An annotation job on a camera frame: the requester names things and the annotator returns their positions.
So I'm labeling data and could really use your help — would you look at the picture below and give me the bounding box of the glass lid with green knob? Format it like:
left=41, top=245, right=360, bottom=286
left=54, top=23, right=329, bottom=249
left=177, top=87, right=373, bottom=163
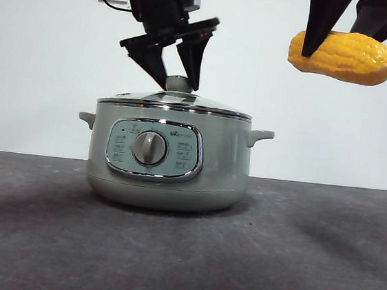
left=97, top=67, right=256, bottom=120

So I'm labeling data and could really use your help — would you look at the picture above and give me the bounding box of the yellow corn cob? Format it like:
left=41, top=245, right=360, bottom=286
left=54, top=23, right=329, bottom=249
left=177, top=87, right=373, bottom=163
left=285, top=25, right=387, bottom=89

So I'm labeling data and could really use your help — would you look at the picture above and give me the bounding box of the pale green electric cooking pot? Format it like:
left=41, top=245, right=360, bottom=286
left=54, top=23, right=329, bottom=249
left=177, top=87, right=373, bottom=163
left=69, top=96, right=277, bottom=222

